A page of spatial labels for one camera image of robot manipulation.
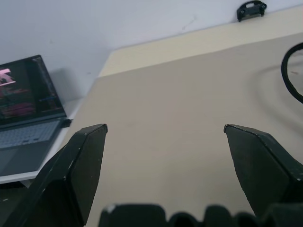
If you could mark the dark grey open laptop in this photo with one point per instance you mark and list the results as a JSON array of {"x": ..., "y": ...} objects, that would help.
[{"x": 26, "y": 132}]

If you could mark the red black paddle case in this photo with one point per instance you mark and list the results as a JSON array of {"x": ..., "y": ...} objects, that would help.
[{"x": 284, "y": 71}]

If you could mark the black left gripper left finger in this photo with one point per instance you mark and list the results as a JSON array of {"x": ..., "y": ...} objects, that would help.
[{"x": 71, "y": 179}]

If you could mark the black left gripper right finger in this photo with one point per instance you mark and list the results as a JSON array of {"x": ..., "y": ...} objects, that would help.
[{"x": 262, "y": 170}]

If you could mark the black plug in laptop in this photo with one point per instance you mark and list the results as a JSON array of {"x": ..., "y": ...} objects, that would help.
[{"x": 67, "y": 123}]

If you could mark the small black clip-shaped object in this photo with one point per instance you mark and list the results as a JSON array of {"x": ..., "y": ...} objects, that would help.
[{"x": 251, "y": 10}]

